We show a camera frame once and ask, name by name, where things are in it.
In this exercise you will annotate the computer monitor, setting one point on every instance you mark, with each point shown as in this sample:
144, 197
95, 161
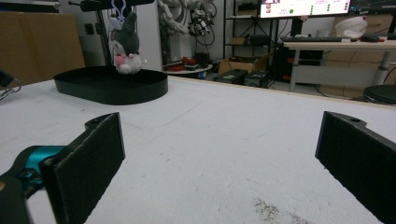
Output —
305, 7

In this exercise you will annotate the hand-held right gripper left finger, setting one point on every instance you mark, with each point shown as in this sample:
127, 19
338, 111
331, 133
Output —
84, 168

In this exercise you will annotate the white round table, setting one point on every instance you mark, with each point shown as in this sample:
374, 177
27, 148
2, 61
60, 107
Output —
190, 71

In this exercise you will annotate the white cap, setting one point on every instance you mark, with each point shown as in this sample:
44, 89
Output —
351, 28

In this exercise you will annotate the black keyboard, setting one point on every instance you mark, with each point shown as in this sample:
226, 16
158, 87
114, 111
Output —
311, 39

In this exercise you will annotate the black computer mouse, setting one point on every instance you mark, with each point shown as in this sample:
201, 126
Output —
370, 38

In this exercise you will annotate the open cardboard box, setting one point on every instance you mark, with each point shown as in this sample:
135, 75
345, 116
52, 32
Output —
239, 65

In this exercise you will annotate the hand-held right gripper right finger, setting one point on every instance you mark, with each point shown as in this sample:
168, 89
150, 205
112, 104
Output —
361, 161

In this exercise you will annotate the black metal shelf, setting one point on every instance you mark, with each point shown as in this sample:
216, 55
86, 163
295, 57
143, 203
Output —
232, 31

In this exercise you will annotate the grey and white plush toy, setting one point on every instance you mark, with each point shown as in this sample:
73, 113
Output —
127, 43

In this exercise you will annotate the white paper table cover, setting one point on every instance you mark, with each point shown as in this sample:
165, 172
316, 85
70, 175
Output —
199, 149

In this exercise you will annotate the large flat cardboard sheet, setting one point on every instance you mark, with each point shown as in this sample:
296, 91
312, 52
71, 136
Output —
37, 46

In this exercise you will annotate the black computer tower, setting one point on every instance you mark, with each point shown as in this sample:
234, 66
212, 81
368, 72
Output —
257, 79
230, 76

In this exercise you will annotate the black rack with tray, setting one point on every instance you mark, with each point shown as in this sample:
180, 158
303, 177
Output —
109, 88

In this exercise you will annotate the white-legged wooden desk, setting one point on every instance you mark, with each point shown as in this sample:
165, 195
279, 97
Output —
342, 46

